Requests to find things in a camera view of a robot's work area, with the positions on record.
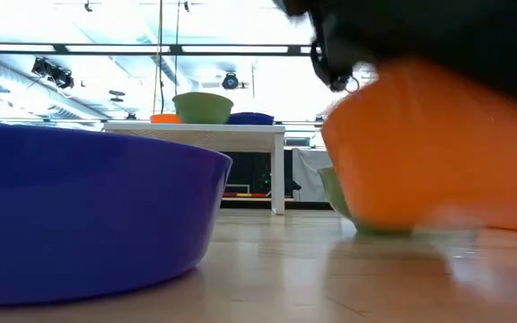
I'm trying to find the black aluminium table frame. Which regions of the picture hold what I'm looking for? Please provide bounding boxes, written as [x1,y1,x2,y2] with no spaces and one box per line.
[220,199,331,211]

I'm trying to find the black overhead crossbar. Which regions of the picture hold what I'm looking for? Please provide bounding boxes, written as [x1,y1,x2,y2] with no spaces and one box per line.
[0,42,320,57]

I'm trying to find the blue mini bowl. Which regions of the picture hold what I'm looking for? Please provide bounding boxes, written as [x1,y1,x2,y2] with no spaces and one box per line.
[227,111,276,126]
[0,121,233,307]

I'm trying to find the floral mini bowl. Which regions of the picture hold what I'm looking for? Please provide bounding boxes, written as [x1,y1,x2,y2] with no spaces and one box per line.
[319,166,415,237]
[171,92,235,125]

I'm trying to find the black ceiling spotlights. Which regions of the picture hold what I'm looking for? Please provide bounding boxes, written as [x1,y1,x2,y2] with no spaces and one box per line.
[31,57,75,90]

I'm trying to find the orange mini bowl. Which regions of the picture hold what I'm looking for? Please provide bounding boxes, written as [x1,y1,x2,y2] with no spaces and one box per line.
[149,113,182,125]
[320,57,517,234]

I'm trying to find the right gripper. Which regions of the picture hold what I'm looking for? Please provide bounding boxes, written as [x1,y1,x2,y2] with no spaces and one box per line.
[280,0,517,107]

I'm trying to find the white perforated metal rack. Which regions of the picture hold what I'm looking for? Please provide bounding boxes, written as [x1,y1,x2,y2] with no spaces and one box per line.
[103,123,286,215]

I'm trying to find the round black ceiling lamp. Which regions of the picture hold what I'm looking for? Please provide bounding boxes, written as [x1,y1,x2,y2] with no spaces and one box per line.
[221,71,241,91]

